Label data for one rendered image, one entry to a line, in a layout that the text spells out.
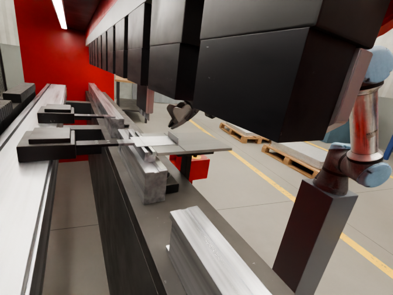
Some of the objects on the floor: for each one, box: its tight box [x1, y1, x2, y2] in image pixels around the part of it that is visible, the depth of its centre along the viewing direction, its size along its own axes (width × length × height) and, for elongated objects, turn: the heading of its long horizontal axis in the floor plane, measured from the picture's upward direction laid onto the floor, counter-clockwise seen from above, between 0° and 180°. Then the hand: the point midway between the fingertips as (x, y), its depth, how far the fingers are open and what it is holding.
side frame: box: [13, 0, 114, 163], centre depth 233 cm, size 25×85×230 cm, turn 99°
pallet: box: [219, 122, 272, 144], centre depth 496 cm, size 120×82×14 cm
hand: (173, 126), depth 68 cm, fingers closed
